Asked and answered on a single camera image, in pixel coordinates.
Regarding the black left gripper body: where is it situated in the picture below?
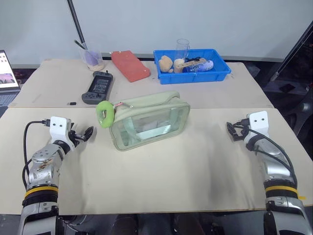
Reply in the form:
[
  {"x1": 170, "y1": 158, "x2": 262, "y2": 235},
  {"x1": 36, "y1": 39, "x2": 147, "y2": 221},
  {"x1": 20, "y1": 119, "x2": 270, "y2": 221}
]
[{"x1": 69, "y1": 122, "x2": 86, "y2": 149}]

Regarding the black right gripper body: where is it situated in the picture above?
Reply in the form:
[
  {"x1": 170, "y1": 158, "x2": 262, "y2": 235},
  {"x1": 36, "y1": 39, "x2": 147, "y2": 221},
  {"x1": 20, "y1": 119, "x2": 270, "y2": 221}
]
[{"x1": 235, "y1": 118, "x2": 250, "y2": 141}]

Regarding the green transparent pouch bag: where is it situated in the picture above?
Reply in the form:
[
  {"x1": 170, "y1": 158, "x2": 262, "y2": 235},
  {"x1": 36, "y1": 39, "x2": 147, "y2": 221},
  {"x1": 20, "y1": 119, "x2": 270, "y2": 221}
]
[{"x1": 109, "y1": 91, "x2": 191, "y2": 152}]

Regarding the metal zipper pull clip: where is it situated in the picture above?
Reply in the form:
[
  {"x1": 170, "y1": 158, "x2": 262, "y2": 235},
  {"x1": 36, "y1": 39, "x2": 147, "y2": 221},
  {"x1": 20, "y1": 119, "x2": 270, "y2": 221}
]
[{"x1": 113, "y1": 101, "x2": 134, "y2": 111}]

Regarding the grey handheld game controller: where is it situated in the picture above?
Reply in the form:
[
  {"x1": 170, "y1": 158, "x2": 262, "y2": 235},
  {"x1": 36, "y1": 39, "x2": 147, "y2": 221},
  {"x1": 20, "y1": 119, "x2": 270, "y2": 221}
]
[{"x1": 81, "y1": 70, "x2": 114, "y2": 105}]

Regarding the dark chair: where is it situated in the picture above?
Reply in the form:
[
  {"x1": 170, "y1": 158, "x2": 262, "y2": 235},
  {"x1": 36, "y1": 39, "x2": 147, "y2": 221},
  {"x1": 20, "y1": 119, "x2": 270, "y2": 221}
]
[{"x1": 283, "y1": 83, "x2": 313, "y2": 157}]

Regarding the blue plastic bin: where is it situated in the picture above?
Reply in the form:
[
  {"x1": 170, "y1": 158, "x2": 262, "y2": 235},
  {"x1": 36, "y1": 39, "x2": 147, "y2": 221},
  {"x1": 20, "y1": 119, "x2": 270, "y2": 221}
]
[{"x1": 153, "y1": 48, "x2": 232, "y2": 85}]

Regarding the blue white plastic bottle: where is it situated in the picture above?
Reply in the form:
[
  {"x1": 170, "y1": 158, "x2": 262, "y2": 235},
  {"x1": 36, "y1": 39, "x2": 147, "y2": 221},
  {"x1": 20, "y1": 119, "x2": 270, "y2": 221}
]
[{"x1": 182, "y1": 59, "x2": 214, "y2": 73}]

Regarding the clear cup with purple filling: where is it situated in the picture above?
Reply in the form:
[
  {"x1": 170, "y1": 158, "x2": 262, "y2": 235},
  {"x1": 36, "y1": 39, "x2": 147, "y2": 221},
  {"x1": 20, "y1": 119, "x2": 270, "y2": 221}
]
[{"x1": 78, "y1": 47, "x2": 106, "y2": 72}]

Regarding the flat wooden piece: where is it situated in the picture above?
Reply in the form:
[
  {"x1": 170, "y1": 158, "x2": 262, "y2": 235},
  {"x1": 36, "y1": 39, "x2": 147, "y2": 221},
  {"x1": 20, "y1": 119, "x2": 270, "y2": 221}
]
[{"x1": 175, "y1": 58, "x2": 204, "y2": 70}]

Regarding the red rectangular block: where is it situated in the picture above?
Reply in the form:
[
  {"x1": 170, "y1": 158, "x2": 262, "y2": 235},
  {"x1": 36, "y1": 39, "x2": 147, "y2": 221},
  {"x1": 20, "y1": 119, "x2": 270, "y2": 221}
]
[{"x1": 111, "y1": 50, "x2": 151, "y2": 83}]

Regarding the cream round plush toy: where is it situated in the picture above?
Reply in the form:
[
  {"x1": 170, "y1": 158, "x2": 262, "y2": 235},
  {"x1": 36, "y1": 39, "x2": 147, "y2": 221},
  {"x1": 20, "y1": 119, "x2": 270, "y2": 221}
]
[{"x1": 173, "y1": 58, "x2": 187, "y2": 74}]

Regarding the black pen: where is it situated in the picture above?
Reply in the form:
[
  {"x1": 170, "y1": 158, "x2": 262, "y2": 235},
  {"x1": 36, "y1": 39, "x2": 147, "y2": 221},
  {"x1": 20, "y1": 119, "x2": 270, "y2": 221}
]
[{"x1": 73, "y1": 39, "x2": 87, "y2": 50}]

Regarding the clear drinking glass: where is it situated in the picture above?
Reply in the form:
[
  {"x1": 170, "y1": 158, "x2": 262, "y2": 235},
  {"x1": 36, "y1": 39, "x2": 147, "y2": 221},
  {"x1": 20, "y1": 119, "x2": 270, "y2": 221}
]
[{"x1": 176, "y1": 38, "x2": 191, "y2": 62}]

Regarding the tan plush toy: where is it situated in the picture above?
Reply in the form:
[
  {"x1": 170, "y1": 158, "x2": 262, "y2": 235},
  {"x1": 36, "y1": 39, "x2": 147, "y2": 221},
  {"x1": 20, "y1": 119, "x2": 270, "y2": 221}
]
[{"x1": 158, "y1": 55, "x2": 174, "y2": 74}]

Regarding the open laptop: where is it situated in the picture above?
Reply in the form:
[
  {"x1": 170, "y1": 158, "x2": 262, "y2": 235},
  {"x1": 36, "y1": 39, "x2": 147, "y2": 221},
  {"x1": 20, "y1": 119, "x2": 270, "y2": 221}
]
[{"x1": 0, "y1": 49, "x2": 22, "y2": 107}]

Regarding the black tripod leg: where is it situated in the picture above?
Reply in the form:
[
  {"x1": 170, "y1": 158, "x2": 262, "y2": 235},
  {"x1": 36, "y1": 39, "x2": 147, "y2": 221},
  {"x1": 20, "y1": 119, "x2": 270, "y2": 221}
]
[{"x1": 269, "y1": 19, "x2": 313, "y2": 82}]

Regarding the black metal pole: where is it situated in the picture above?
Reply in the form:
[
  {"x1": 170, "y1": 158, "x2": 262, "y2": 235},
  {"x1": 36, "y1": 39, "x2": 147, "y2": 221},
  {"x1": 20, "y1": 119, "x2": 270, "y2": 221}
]
[{"x1": 67, "y1": 0, "x2": 89, "y2": 50}]

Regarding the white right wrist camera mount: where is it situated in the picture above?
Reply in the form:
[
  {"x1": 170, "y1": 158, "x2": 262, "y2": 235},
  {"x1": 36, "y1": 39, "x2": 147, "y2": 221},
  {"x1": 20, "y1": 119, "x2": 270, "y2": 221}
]
[{"x1": 248, "y1": 110, "x2": 270, "y2": 138}]

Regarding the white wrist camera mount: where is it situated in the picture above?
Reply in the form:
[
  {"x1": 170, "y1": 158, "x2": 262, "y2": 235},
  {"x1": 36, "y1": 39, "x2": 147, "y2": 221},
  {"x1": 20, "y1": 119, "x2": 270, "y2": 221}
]
[
  {"x1": 248, "y1": 110, "x2": 270, "y2": 138},
  {"x1": 48, "y1": 116, "x2": 75, "y2": 153}
]

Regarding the green plush ring charm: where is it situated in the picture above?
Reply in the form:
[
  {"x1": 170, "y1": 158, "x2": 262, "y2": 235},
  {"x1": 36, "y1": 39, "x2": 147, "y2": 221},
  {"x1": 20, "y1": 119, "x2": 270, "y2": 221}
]
[{"x1": 95, "y1": 100, "x2": 116, "y2": 129}]

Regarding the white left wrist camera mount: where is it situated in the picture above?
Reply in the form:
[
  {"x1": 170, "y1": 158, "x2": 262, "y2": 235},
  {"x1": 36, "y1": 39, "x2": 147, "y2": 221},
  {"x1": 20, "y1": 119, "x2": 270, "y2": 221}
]
[{"x1": 48, "y1": 116, "x2": 75, "y2": 153}]

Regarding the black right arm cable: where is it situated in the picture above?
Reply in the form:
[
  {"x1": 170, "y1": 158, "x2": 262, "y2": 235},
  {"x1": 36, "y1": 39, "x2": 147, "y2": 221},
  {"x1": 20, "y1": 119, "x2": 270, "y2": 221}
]
[{"x1": 246, "y1": 128, "x2": 298, "y2": 194}]

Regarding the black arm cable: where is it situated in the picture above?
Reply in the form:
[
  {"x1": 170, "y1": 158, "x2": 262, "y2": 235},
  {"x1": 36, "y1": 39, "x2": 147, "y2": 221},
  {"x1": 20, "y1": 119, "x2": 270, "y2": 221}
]
[
  {"x1": 246, "y1": 128, "x2": 298, "y2": 194},
  {"x1": 22, "y1": 119, "x2": 51, "y2": 189}
]

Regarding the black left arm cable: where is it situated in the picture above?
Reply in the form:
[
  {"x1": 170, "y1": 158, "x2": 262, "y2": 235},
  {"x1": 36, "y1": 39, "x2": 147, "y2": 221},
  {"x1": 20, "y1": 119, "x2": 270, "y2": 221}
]
[{"x1": 22, "y1": 119, "x2": 51, "y2": 189}]

